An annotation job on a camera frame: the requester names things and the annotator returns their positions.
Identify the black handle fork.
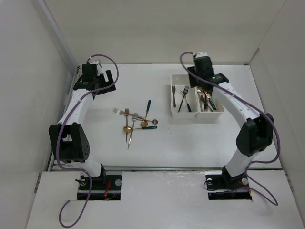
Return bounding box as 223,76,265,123
178,85,189,112

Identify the brown wooden fork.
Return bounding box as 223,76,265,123
172,85,176,108

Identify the silver fork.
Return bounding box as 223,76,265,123
127,113,138,149
113,108,144,120

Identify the rose gold fork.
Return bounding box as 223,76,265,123
123,108,130,143

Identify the gold spoon green handle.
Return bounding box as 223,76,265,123
123,125,158,133

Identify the silver spoon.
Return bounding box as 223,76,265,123
197,92,205,112

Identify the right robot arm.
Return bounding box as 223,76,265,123
187,52,273,188

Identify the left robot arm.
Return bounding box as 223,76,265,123
49,61,116,189

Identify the right white plastic container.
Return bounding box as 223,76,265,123
194,86,224,122

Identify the white plastic container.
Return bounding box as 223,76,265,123
194,86,224,122
170,74,198,120

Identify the left white plastic container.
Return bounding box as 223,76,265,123
170,74,198,120

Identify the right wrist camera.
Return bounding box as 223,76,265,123
193,51,208,58

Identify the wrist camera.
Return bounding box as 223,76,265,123
193,51,208,58
87,58,100,64

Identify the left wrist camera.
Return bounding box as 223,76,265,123
87,58,100,64

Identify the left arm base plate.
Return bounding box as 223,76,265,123
75,173,122,201

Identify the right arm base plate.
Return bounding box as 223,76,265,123
204,174,252,200

